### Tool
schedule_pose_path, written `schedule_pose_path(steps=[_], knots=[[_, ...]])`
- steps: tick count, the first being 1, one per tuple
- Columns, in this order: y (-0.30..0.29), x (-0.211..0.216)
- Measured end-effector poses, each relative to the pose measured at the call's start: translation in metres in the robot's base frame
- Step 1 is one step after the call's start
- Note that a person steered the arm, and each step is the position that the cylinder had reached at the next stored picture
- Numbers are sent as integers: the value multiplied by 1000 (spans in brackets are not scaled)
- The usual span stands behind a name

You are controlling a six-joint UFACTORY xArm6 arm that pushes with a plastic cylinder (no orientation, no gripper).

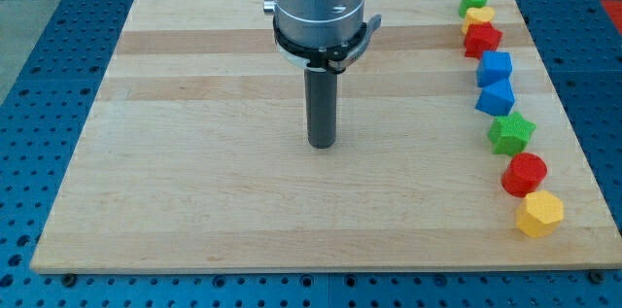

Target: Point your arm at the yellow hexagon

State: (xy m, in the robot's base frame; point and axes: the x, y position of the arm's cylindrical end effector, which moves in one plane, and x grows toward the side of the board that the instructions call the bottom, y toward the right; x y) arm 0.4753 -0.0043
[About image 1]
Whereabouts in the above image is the yellow hexagon block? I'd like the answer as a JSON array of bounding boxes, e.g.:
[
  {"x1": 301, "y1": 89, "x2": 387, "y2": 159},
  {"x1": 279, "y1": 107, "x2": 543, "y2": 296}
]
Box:
[{"x1": 515, "y1": 189, "x2": 565, "y2": 238}]

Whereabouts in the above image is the black cylindrical pointer tool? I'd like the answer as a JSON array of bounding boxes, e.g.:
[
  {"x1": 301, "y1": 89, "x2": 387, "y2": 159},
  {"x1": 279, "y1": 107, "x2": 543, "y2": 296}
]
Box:
[{"x1": 304, "y1": 70, "x2": 338, "y2": 149}]

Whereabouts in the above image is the wooden board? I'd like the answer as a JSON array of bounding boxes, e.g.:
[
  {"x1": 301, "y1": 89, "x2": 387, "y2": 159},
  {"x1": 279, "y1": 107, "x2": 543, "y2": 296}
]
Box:
[{"x1": 30, "y1": 0, "x2": 621, "y2": 274}]

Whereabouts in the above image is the blue pentagon block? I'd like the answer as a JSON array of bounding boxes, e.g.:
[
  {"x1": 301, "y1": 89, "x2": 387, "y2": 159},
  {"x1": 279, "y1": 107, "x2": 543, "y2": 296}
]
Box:
[{"x1": 475, "y1": 79, "x2": 515, "y2": 117}]

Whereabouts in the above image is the blue cube block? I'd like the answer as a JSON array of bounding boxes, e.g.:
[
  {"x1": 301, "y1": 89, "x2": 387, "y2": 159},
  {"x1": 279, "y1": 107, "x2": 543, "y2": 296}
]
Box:
[{"x1": 476, "y1": 51, "x2": 513, "y2": 87}]

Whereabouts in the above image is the red star block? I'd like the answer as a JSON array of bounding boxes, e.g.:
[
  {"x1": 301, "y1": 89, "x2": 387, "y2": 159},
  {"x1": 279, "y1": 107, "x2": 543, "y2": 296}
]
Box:
[{"x1": 464, "y1": 22, "x2": 503, "y2": 59}]

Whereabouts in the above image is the green star block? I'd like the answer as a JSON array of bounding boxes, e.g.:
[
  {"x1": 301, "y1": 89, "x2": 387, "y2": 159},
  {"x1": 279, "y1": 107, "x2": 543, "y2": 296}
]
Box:
[{"x1": 487, "y1": 112, "x2": 536, "y2": 156}]

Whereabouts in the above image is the red cylinder block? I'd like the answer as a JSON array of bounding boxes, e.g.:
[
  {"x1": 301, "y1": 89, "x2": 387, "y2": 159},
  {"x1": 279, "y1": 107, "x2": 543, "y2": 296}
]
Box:
[{"x1": 501, "y1": 153, "x2": 548, "y2": 198}]

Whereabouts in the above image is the black clamp ring with lever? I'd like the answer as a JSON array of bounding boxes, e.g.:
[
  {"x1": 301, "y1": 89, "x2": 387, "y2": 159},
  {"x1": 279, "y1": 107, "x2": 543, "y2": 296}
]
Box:
[{"x1": 272, "y1": 14, "x2": 383, "y2": 75}]

